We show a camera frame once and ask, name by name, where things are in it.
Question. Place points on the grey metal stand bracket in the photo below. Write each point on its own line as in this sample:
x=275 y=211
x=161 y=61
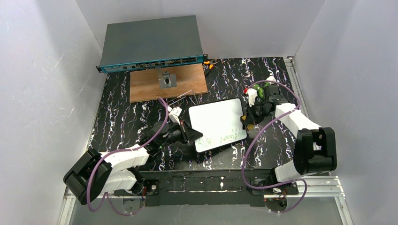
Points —
x=166 y=80

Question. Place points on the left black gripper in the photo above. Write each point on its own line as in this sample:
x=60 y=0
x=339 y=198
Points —
x=183 y=131

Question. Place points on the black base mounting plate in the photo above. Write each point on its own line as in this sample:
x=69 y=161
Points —
x=206 y=187

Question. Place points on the brown wooden board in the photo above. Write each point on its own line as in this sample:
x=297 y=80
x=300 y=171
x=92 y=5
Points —
x=145 y=85

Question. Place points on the yellow black whiteboard eraser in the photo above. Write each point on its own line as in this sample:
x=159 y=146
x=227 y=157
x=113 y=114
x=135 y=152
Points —
x=247 y=123

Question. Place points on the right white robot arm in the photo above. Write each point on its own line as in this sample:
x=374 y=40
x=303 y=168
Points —
x=314 y=148

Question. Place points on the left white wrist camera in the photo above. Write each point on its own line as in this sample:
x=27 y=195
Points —
x=174 y=113

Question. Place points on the grey network switch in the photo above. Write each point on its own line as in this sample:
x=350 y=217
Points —
x=149 y=44

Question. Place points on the orange handled pliers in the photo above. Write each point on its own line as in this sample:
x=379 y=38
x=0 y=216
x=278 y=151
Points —
x=211 y=64

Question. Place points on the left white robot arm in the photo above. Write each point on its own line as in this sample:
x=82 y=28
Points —
x=96 y=172

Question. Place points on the green white marker tool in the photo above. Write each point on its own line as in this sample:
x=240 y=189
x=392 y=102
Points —
x=260 y=89

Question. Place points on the aluminium rail frame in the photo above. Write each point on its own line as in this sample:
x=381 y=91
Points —
x=211 y=125

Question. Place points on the white whiteboard black frame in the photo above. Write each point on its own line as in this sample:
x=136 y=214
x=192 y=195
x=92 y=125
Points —
x=219 y=122

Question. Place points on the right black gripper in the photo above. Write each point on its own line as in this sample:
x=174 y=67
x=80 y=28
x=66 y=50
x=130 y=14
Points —
x=253 y=113

